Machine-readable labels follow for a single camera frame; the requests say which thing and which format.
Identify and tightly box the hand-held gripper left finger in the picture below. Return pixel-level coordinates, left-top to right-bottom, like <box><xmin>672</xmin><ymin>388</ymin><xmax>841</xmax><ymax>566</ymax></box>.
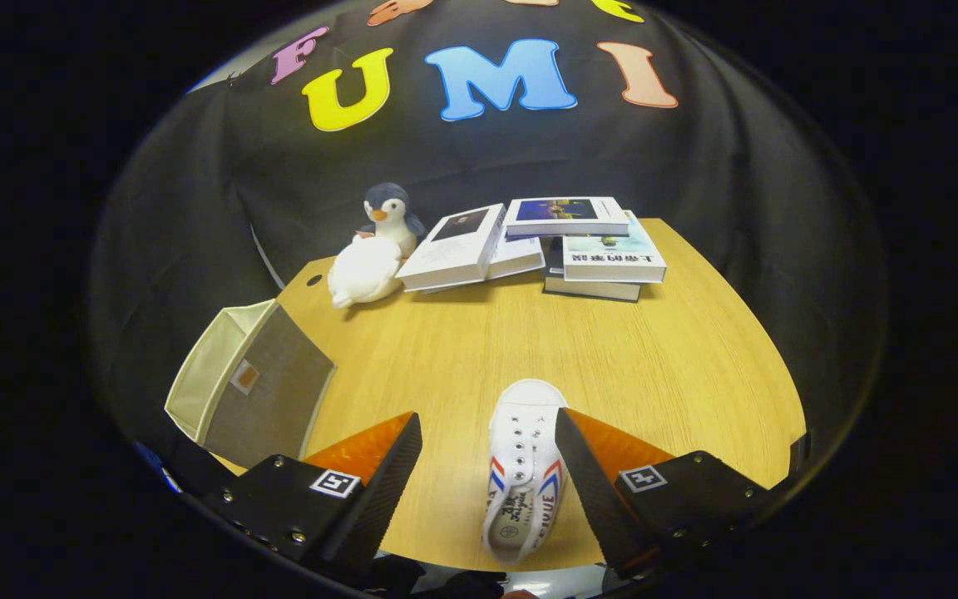
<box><xmin>200</xmin><ymin>412</ymin><xmax>423</xmax><ymax>583</ymax></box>

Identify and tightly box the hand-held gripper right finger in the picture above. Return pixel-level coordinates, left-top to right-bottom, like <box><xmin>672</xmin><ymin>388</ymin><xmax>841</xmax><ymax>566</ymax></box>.
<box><xmin>554</xmin><ymin>408</ymin><xmax>771</xmax><ymax>579</ymax></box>

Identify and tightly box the white canvas shoe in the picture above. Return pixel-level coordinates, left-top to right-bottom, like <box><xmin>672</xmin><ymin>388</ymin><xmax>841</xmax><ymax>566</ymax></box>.
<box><xmin>481</xmin><ymin>379</ymin><xmax>570</xmax><ymax>565</ymax></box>

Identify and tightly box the grey fabric storage box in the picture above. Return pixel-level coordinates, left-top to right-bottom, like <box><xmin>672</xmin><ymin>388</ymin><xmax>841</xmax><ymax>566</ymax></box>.
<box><xmin>165</xmin><ymin>299</ymin><xmax>337</xmax><ymax>471</ymax></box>

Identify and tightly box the dark grey book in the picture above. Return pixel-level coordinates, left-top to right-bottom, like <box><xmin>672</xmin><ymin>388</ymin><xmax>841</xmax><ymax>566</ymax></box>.
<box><xmin>542</xmin><ymin>237</ymin><xmax>643</xmax><ymax>303</ymax></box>

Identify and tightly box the white plush toy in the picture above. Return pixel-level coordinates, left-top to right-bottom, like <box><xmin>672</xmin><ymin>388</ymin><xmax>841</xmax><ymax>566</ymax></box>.
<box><xmin>328</xmin><ymin>235</ymin><xmax>403</xmax><ymax>310</ymax></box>

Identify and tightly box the pale green cover book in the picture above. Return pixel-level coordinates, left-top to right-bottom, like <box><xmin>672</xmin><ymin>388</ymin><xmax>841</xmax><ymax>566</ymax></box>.
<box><xmin>562</xmin><ymin>210</ymin><xmax>668</xmax><ymax>285</ymax></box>

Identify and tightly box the plain white book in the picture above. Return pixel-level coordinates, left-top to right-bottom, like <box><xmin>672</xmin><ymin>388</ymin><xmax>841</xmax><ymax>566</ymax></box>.
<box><xmin>487</xmin><ymin>235</ymin><xmax>546</xmax><ymax>280</ymax></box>

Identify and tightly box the thick white book, dark photo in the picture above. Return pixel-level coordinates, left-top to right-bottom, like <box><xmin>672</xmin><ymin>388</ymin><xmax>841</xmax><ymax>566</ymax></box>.
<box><xmin>396</xmin><ymin>203</ymin><xmax>507</xmax><ymax>294</ymax></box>

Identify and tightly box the white book, blue picture cover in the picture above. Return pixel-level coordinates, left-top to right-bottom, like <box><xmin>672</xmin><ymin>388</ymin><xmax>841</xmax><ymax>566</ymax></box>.
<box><xmin>502</xmin><ymin>196</ymin><xmax>631</xmax><ymax>238</ymax></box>

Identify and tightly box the penguin plush toy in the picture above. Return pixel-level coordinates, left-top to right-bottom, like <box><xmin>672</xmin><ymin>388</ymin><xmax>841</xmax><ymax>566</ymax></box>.
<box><xmin>360</xmin><ymin>183</ymin><xmax>427</xmax><ymax>259</ymax></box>

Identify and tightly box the black backdrop cloth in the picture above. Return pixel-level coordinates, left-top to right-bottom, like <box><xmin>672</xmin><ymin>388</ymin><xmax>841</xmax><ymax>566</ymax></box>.
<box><xmin>92</xmin><ymin>0</ymin><xmax>887</xmax><ymax>500</ymax></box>

